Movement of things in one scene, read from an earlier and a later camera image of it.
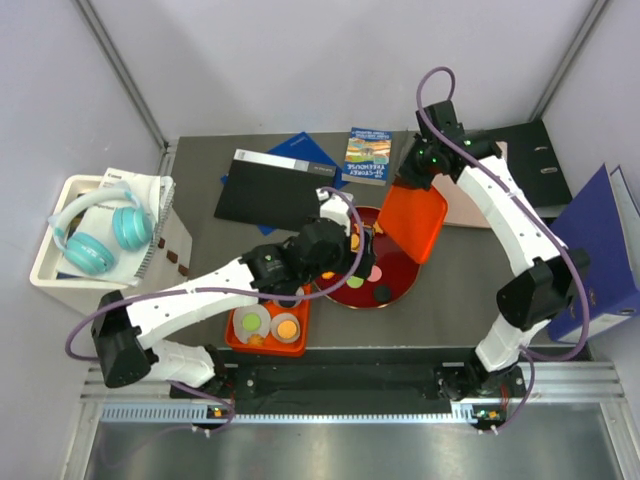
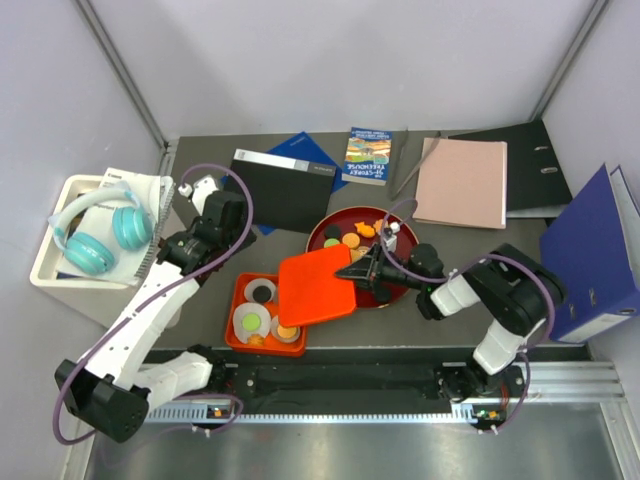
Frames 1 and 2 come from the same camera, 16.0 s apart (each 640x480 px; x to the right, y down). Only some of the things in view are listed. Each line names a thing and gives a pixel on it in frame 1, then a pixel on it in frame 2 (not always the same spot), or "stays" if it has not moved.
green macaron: x=251 y=322 stays
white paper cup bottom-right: x=277 y=320 stays
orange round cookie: x=287 y=329 stays
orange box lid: x=413 y=218 -> x=308 y=287
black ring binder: x=535 y=162 stays
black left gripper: x=348 y=260 -> x=250 y=239
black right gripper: x=405 y=169 -> x=361 y=269
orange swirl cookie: x=255 y=340 stays
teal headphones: x=93 y=253 stays
